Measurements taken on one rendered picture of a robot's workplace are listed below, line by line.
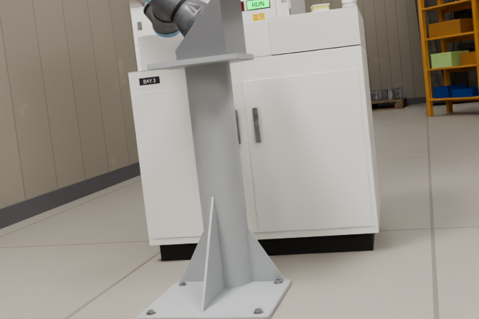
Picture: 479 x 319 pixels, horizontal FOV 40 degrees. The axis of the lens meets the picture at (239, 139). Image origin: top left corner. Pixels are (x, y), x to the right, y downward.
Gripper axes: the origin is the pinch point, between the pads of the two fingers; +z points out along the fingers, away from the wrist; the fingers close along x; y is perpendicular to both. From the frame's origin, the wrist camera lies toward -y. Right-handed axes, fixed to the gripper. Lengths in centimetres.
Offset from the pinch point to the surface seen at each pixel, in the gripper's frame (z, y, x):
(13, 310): 111, -56, 80
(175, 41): 18.5, -4.0, 23.7
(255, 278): 108, -39, -7
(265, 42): 23.4, -4.0, -13.3
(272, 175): 77, -4, -10
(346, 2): 6, 51, -43
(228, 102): 45, -41, -5
